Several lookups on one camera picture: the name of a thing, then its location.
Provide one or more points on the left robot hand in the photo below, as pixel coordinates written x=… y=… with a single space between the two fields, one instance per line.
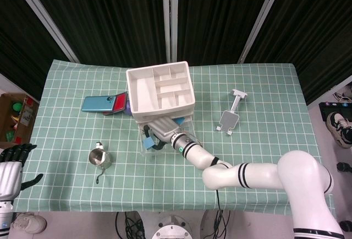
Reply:
x=9 y=175

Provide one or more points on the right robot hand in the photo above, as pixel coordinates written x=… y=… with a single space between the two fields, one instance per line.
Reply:
x=165 y=130

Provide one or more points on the light blue cube block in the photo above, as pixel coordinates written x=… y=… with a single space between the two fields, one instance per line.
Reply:
x=149 y=143

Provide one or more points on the clear plastic box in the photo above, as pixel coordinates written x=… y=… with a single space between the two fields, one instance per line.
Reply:
x=189 y=133

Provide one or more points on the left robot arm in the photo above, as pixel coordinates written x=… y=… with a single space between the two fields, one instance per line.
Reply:
x=5 y=217

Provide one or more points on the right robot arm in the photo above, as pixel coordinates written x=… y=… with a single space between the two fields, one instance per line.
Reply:
x=261 y=175

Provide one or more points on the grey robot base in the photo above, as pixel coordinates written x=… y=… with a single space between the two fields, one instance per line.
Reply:
x=171 y=230

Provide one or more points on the clear plastic drawer unit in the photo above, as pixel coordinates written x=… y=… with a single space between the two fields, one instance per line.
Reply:
x=143 y=93

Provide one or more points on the cardboard box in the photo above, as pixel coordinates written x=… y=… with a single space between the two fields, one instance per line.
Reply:
x=19 y=129

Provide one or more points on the dark blue block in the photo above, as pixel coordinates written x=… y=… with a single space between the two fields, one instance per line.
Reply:
x=180 y=120

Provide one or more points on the red smartphone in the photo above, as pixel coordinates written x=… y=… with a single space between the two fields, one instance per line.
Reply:
x=120 y=104

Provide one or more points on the green checked tablecloth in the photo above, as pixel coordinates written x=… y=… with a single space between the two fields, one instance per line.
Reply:
x=165 y=189

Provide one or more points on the white phone stand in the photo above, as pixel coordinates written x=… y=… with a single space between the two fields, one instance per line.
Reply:
x=229 y=120

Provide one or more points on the green ball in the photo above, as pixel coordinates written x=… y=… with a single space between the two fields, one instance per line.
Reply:
x=17 y=106

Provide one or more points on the stainless steel pitcher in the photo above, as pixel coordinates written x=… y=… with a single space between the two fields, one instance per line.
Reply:
x=100 y=160

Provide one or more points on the blue smartphone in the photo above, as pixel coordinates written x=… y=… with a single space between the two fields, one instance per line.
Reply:
x=94 y=104

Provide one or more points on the black curtain panel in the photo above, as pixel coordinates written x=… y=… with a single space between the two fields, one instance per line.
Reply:
x=110 y=16
x=316 y=29
x=220 y=16
x=16 y=43

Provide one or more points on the black and white sneaker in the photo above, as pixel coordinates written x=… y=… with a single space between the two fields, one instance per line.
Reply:
x=339 y=129

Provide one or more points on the white double frame pole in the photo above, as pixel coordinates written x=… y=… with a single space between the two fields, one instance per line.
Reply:
x=170 y=18

